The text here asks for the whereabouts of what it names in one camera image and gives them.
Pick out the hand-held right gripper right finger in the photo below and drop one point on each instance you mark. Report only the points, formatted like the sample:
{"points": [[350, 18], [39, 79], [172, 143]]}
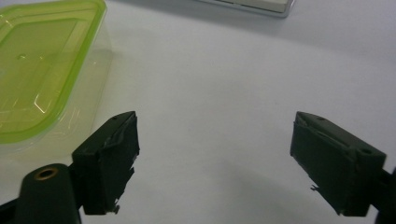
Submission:
{"points": [[339, 174]]}

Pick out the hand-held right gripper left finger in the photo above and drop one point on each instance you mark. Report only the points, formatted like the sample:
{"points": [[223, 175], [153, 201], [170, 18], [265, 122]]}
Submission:
{"points": [[106, 168]]}

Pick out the clear container with green lid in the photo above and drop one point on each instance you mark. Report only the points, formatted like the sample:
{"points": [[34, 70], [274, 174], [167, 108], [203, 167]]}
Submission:
{"points": [[40, 68]]}

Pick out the white flat device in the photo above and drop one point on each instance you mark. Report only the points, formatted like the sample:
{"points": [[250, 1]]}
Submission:
{"points": [[261, 5]]}

